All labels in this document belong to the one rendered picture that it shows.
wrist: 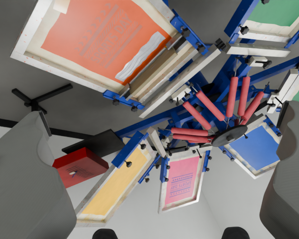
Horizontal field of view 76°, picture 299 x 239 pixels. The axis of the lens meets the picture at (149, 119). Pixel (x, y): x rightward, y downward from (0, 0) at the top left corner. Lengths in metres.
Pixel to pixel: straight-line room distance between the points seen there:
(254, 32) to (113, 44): 0.87
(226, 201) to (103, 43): 4.71
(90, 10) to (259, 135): 2.11
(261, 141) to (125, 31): 2.01
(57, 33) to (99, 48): 0.19
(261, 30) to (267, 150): 1.56
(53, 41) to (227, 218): 4.96
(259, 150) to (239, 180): 2.51
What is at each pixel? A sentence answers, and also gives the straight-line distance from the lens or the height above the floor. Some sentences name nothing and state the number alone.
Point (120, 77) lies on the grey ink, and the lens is 1.19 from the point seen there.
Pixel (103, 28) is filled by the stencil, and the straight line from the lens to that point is 1.00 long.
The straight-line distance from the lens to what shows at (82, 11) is 0.95.
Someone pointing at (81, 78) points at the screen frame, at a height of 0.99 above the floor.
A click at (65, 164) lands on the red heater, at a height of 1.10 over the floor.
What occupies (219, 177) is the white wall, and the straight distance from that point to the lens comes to 5.23.
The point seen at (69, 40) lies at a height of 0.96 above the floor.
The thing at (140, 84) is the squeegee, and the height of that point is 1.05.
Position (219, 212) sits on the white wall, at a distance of 5.33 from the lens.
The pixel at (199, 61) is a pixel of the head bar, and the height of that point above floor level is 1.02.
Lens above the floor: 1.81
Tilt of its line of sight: 31 degrees down
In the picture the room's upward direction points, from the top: 159 degrees clockwise
